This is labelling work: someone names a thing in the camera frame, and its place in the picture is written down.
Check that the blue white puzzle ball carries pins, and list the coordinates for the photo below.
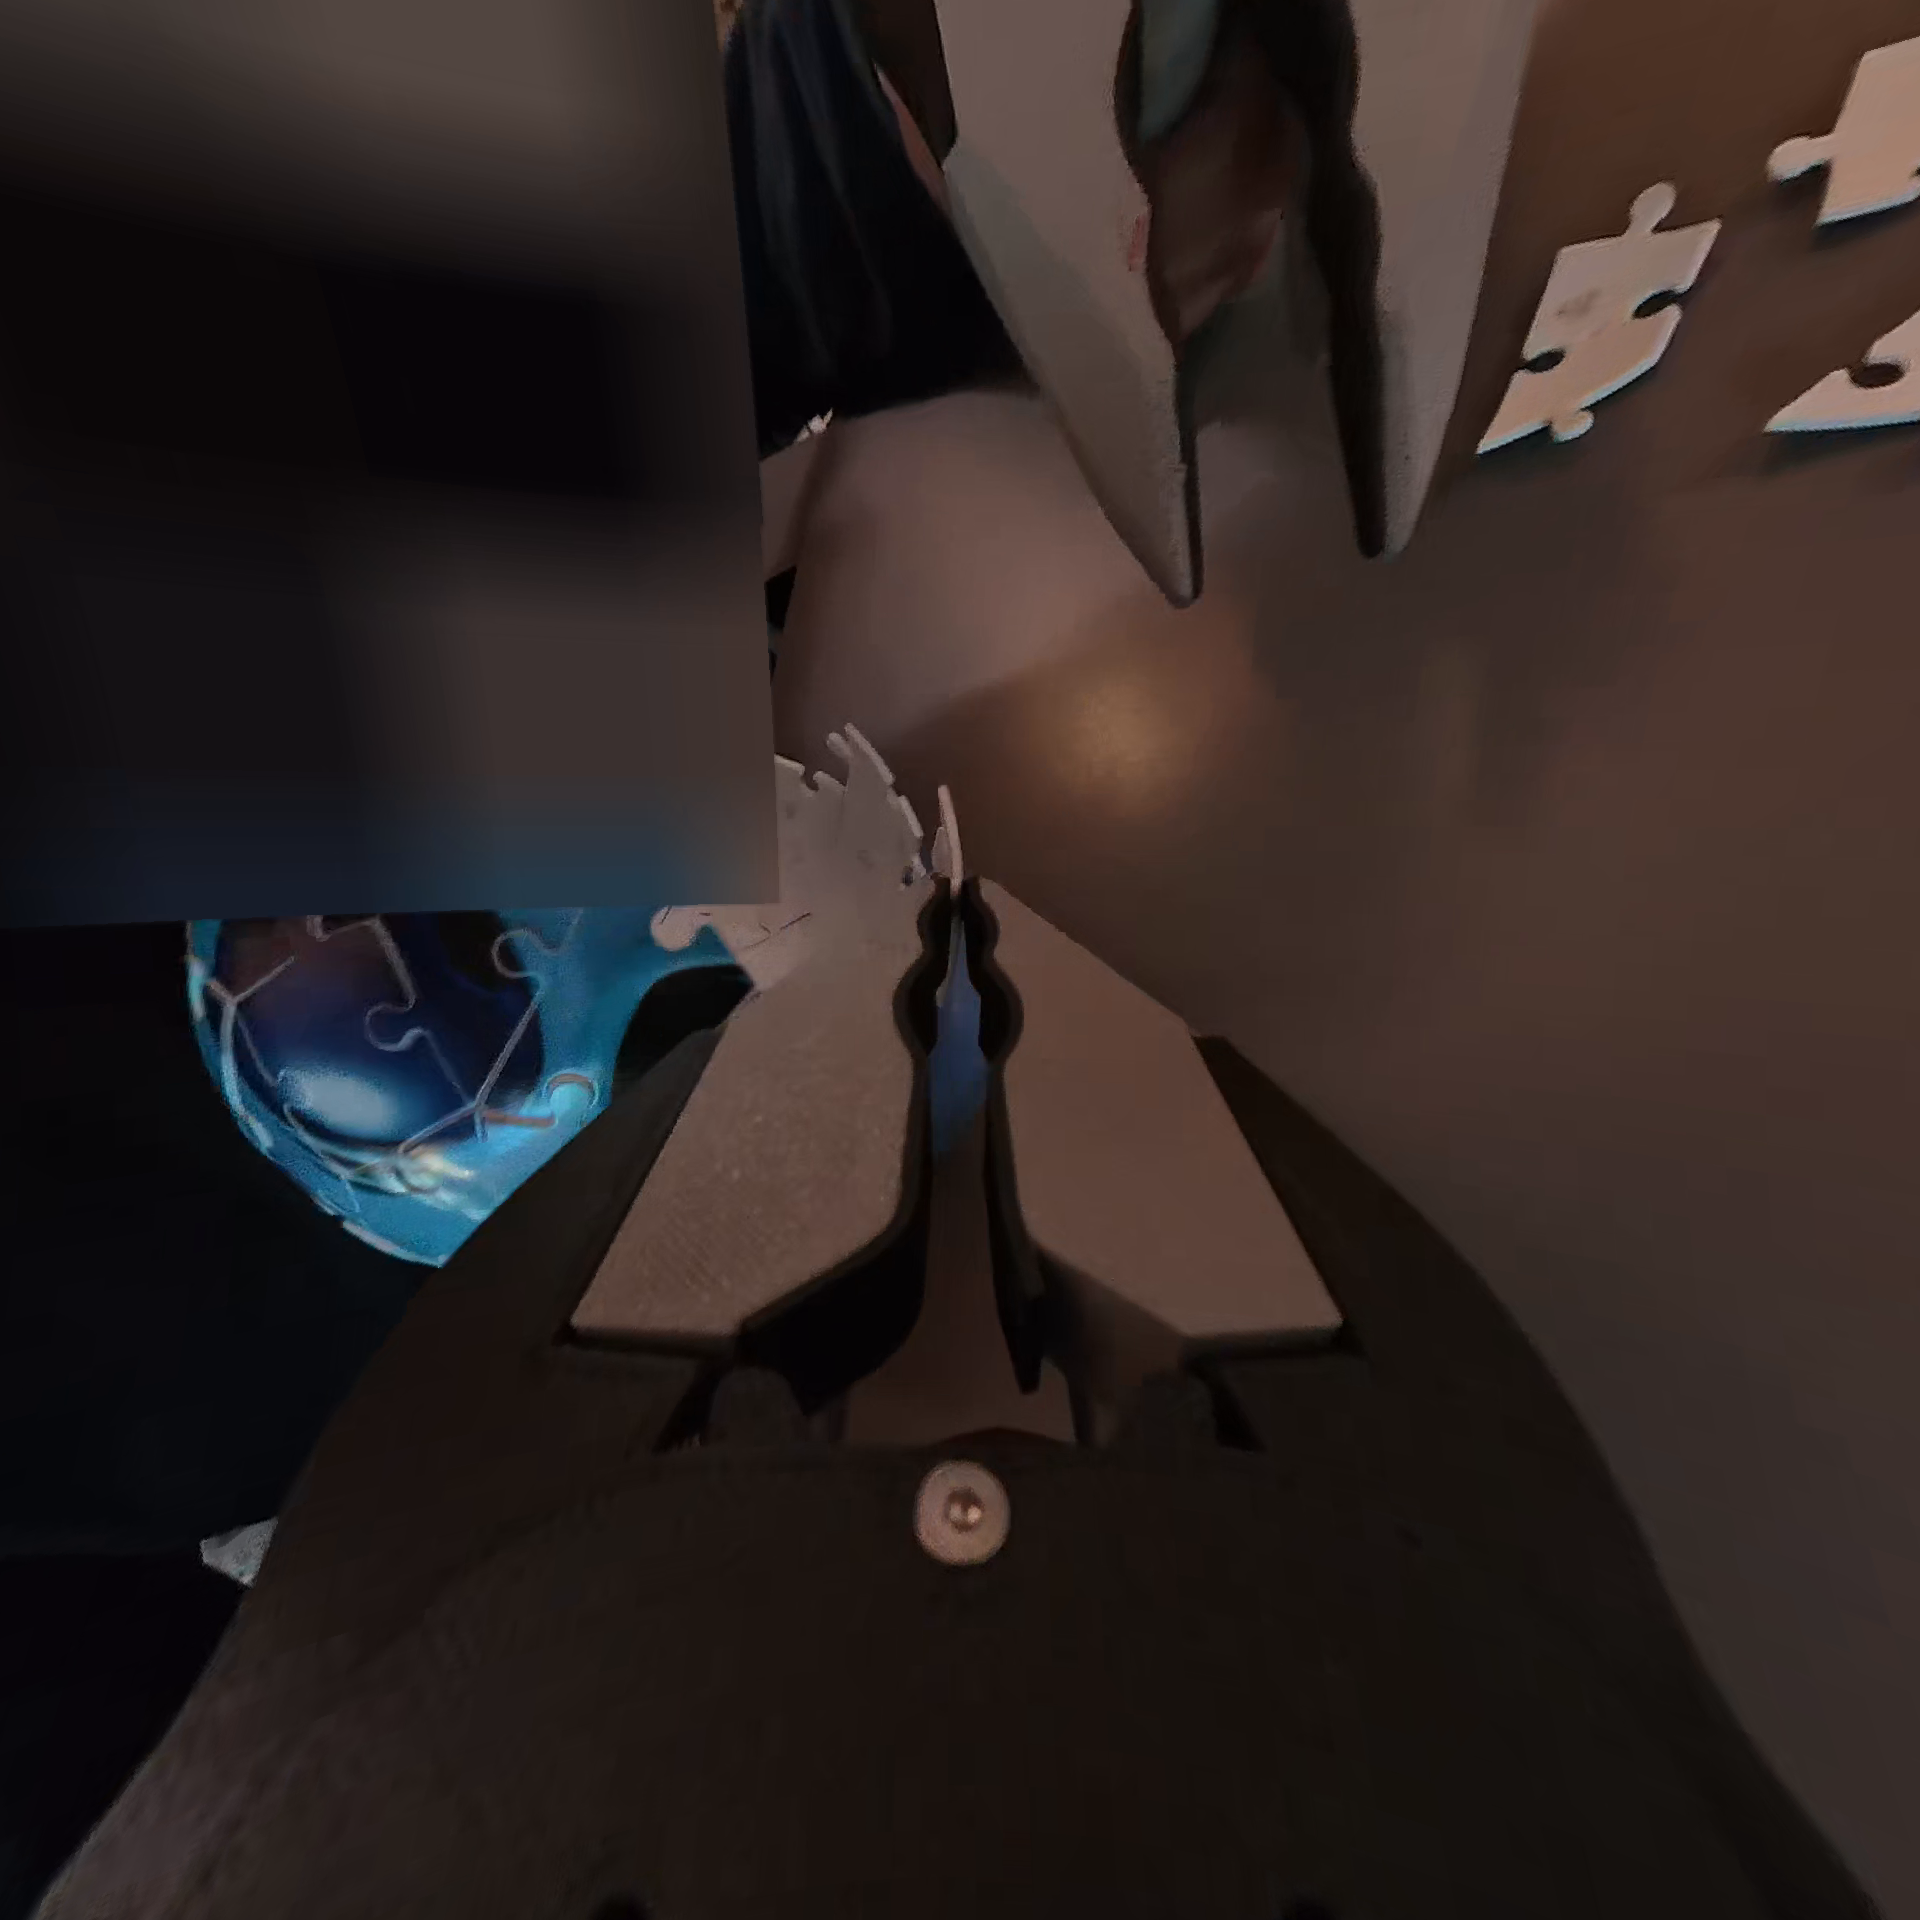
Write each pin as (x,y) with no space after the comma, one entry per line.
(451,1051)

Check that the white puzzle pieces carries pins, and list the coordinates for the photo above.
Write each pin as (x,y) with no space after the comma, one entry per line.
(1605,316)

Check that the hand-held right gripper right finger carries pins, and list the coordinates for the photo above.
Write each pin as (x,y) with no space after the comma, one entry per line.
(1155,1185)

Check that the curved blue puzzle piece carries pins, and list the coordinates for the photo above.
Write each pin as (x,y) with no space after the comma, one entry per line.
(947,839)

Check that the blue plastic ball stand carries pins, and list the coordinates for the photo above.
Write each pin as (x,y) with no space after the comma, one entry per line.
(961,1067)

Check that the person's left hand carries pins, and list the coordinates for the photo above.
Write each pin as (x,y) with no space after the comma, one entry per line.
(1244,182)

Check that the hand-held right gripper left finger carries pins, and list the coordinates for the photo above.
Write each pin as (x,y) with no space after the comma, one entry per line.
(751,1185)

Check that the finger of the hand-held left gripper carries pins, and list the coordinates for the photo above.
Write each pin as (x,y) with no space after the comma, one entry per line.
(1441,182)
(1051,224)

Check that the person's left forearm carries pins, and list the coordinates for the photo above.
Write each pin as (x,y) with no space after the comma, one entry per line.
(839,224)

